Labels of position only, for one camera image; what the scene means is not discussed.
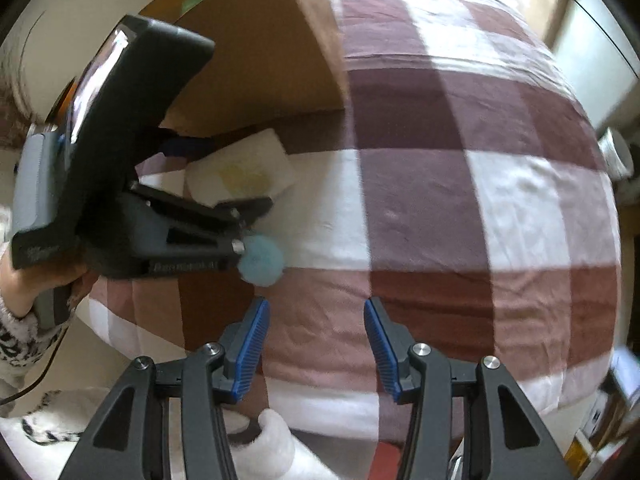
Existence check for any pile of small cartons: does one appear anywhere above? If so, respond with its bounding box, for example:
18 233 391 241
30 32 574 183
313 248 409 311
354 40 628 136
565 345 640 480

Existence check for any person's left forearm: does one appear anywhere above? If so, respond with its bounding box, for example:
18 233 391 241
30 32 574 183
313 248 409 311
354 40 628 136
0 295 76 388

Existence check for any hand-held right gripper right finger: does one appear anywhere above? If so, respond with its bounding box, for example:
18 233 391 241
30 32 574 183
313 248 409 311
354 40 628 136
363 297 573 480

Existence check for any brown cardboard box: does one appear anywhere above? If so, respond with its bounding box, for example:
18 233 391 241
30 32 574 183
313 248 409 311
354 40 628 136
137 0 347 137

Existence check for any white plastic packet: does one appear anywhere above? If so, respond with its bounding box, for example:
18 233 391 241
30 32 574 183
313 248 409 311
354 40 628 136
184 128 297 209

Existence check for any person's left hand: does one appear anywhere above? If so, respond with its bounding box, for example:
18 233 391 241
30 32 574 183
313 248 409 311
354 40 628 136
0 254 96 319

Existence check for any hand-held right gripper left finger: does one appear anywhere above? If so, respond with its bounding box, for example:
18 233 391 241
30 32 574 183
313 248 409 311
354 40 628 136
57 296 271 480

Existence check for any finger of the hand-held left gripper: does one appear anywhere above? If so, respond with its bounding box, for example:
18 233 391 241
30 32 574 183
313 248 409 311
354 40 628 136
135 209 246 261
130 182 274 234

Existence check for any light blue pom-pom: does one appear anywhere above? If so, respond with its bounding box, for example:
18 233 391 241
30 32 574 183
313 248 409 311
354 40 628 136
237 234 286 287

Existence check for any white fluffy clothing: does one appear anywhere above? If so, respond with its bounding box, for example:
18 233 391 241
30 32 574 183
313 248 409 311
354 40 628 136
0 387 342 480

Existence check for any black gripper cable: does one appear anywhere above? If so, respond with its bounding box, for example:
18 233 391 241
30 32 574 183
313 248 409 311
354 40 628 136
0 320 72 407

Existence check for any patterned paper cup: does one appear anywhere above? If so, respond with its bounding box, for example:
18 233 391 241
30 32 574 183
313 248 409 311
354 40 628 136
597 127 634 181

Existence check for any maroon white checkered blanket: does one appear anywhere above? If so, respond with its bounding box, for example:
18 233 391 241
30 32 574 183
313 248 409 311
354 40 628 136
85 0 623 446

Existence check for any white wardrobe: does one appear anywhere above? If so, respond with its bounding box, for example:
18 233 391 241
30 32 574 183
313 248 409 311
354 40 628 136
550 0 640 131

